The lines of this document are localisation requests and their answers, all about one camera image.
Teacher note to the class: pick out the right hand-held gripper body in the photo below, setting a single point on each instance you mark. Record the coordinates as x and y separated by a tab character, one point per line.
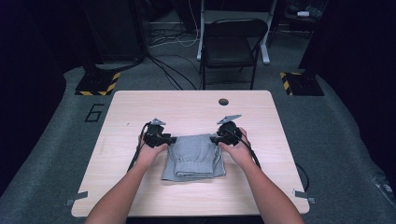
229	132

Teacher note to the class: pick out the small white device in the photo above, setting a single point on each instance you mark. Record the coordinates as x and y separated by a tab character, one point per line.
303	13

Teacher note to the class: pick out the person's right hand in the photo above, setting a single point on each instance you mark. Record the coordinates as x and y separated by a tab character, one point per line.
238	152

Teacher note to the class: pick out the person's left hand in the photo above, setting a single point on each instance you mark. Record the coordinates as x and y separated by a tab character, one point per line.
149	154

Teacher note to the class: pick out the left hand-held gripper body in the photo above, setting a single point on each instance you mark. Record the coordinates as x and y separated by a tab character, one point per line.
154	135

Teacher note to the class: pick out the black folding chair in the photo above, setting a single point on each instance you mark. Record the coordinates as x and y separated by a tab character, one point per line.
230	49

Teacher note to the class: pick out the white desk frame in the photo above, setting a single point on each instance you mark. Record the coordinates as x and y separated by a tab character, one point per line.
201	37

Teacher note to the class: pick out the grey sweatpants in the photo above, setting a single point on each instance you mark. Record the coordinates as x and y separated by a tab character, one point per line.
193	155

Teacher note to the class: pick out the striped black stand base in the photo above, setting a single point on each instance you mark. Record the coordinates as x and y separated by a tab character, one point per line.
98	84
303	84

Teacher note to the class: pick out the black cabinet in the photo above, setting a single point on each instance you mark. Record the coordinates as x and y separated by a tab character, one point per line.
115	31

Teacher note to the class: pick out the grey table corner bracket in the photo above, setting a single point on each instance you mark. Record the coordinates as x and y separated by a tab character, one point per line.
303	196
77	197

